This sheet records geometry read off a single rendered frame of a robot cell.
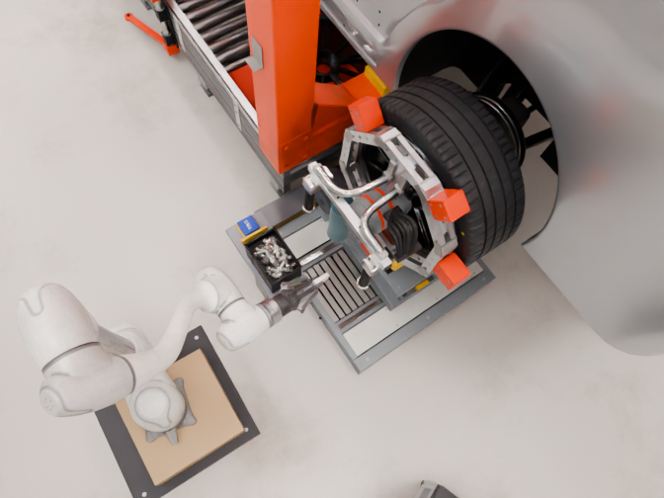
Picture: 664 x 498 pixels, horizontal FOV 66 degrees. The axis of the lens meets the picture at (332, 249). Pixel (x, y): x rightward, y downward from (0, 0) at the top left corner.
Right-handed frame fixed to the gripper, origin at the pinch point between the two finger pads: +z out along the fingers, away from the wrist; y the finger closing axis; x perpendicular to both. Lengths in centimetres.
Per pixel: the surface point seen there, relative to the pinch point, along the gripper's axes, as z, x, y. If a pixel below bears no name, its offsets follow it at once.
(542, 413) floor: 76, 50, -98
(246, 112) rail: 39, 20, 94
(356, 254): 49, 43, 12
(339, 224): 20.6, -2.1, 13.7
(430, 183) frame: 20, -50, -6
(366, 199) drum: 17.1, -27.7, 7.8
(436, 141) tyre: 26, -58, 1
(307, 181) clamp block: 3.7, -27.8, 23.0
